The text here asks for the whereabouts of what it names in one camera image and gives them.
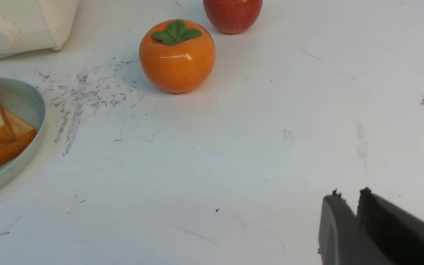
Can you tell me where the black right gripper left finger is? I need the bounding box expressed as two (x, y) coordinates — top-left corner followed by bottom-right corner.
(318, 189), (394, 265)

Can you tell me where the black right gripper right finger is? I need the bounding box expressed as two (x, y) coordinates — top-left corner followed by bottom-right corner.
(357, 188), (424, 265)

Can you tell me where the orange toy persimmon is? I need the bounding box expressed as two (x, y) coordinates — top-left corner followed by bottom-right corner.
(138, 20), (216, 93)

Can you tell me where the red toy apple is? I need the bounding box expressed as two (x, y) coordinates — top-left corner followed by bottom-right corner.
(202, 0), (264, 35)

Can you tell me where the light green round plate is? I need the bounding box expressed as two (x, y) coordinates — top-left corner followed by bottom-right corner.
(0, 78), (46, 188)

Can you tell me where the white toaster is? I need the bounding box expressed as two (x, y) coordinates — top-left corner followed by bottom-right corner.
(0, 0), (79, 55)

